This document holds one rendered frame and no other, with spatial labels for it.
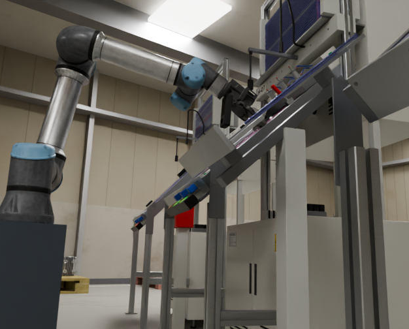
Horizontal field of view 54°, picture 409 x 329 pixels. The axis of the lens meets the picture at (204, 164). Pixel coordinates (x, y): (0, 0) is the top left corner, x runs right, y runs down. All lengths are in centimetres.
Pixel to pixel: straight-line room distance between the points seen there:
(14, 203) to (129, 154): 527
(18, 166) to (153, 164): 544
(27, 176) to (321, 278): 96
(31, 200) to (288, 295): 71
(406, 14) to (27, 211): 160
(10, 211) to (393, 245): 124
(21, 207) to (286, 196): 69
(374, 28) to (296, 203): 96
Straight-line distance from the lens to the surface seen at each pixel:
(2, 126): 594
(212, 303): 124
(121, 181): 629
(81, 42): 134
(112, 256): 617
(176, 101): 142
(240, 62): 555
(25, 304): 116
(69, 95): 141
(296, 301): 105
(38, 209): 118
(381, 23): 185
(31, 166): 120
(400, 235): 163
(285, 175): 105
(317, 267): 142
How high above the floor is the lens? 49
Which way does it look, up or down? 12 degrees up
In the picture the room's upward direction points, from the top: 2 degrees clockwise
